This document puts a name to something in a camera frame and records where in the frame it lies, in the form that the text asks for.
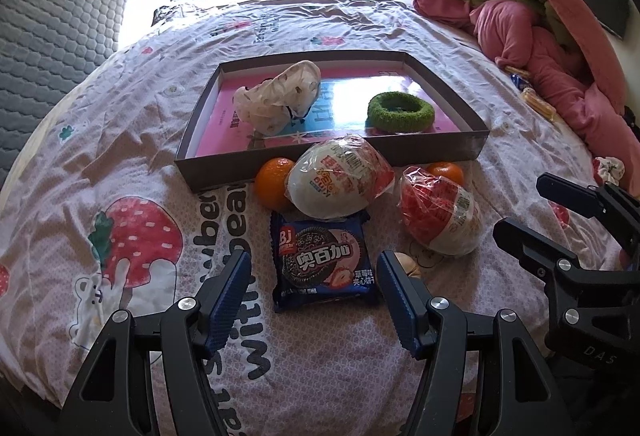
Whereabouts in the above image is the grey quilted headboard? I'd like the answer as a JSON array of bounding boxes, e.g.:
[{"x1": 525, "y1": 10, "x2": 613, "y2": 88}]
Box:
[{"x1": 0, "y1": 0, "x2": 173, "y2": 187}]

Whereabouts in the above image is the pink duvet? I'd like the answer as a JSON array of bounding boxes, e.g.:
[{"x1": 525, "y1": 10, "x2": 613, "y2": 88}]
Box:
[{"x1": 411, "y1": 0, "x2": 640, "y2": 197}]

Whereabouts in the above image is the small blue snack packet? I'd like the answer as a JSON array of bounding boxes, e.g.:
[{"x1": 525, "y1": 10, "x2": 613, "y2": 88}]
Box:
[{"x1": 505, "y1": 66, "x2": 532, "y2": 89}]

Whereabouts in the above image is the white patterned scrunchie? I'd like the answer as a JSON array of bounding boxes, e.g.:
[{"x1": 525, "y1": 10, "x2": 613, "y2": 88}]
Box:
[{"x1": 234, "y1": 60, "x2": 322, "y2": 134}]

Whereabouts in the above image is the printed strawberry bedsheet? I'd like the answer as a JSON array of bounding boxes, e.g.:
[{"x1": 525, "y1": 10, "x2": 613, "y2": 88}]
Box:
[{"x1": 0, "y1": 0, "x2": 640, "y2": 436}]

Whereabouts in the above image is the blue cookie packet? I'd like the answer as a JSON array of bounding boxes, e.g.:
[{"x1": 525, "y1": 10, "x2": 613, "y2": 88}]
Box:
[{"x1": 270, "y1": 210, "x2": 379, "y2": 314}]

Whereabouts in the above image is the white floral scrunchie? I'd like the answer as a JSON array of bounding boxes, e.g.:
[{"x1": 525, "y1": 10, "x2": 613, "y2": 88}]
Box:
[{"x1": 593, "y1": 156, "x2": 626, "y2": 184}]

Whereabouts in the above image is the orange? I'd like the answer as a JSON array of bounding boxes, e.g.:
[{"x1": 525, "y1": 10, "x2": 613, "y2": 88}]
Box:
[
  {"x1": 425, "y1": 162, "x2": 465, "y2": 187},
  {"x1": 254, "y1": 157, "x2": 297, "y2": 211}
]

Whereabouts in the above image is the pink pillow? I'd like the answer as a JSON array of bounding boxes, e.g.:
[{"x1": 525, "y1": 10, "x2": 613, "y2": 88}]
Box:
[{"x1": 466, "y1": 0, "x2": 626, "y2": 114}]

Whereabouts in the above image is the green fuzzy scrunchie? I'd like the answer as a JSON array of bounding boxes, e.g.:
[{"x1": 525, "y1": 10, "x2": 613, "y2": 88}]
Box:
[{"x1": 367, "y1": 92, "x2": 435, "y2": 134}]

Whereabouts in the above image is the shallow cardboard box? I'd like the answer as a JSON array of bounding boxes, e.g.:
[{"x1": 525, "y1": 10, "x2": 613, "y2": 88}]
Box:
[{"x1": 174, "y1": 50, "x2": 491, "y2": 194}]

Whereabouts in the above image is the white bun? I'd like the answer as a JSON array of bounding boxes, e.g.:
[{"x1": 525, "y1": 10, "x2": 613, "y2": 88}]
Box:
[{"x1": 285, "y1": 134, "x2": 396, "y2": 221}]

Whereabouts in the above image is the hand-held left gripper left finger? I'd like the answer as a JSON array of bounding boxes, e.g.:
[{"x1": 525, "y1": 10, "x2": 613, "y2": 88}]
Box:
[{"x1": 57, "y1": 250, "x2": 253, "y2": 436}]

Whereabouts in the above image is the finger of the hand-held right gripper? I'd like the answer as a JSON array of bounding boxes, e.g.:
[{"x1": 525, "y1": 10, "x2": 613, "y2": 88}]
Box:
[
  {"x1": 492, "y1": 217, "x2": 640, "y2": 332},
  {"x1": 536, "y1": 173, "x2": 640, "y2": 251}
]

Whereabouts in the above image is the walnut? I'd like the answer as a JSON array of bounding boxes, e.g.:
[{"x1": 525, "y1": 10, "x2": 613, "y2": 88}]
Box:
[{"x1": 392, "y1": 252, "x2": 425, "y2": 279}]

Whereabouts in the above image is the yellow snack packet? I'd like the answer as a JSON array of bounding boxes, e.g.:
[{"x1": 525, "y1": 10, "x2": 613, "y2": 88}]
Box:
[{"x1": 520, "y1": 88, "x2": 557, "y2": 124}]

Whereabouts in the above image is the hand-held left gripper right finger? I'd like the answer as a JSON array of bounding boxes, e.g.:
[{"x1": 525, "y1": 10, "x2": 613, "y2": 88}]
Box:
[{"x1": 376, "y1": 250, "x2": 566, "y2": 436}]

